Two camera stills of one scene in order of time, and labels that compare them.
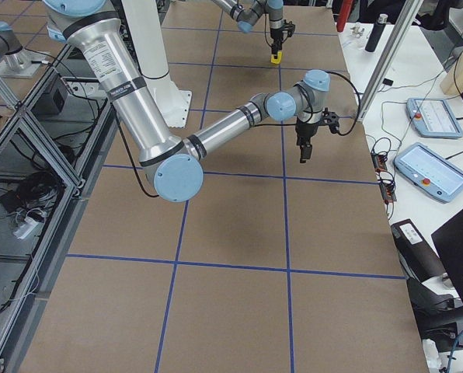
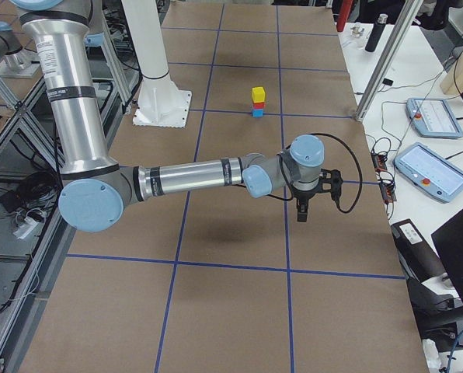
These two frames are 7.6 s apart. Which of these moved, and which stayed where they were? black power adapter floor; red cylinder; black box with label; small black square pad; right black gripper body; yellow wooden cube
Moved: yellow wooden cube; right black gripper body
Stayed: small black square pad; black box with label; black power adapter floor; red cylinder
